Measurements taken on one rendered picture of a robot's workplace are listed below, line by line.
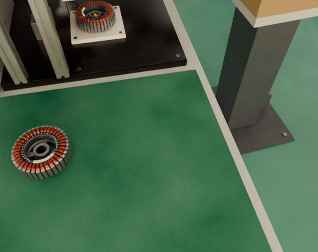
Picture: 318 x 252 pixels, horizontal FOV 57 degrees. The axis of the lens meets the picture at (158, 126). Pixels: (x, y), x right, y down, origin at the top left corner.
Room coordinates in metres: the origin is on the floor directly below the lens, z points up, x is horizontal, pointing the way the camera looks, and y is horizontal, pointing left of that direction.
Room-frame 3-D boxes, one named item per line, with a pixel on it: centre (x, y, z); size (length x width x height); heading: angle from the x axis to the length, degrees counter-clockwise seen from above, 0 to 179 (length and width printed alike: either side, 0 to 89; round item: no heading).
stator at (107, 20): (0.75, 0.18, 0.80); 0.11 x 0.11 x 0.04
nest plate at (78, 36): (0.75, 0.18, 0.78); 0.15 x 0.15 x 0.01; 12
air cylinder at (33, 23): (0.72, 0.32, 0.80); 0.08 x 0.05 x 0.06; 12
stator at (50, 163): (0.32, 0.24, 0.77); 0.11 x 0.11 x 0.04
